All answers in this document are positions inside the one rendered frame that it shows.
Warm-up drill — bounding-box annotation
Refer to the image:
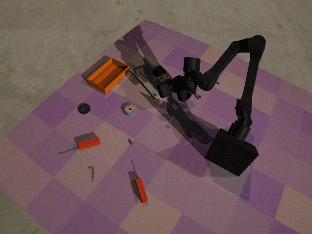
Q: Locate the orange open tray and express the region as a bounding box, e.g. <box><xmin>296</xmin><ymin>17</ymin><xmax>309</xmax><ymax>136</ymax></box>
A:
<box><xmin>87</xmin><ymin>58</ymin><xmax>130</xmax><ymax>94</ymax></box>

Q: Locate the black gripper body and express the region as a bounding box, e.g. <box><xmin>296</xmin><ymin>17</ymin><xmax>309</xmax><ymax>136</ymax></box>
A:
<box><xmin>156</xmin><ymin>72</ymin><xmax>189</xmax><ymax>98</ymax></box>

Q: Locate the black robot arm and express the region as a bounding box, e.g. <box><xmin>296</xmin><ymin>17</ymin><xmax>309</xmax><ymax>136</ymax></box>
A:
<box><xmin>174</xmin><ymin>35</ymin><xmax>266</xmax><ymax>143</ymax></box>

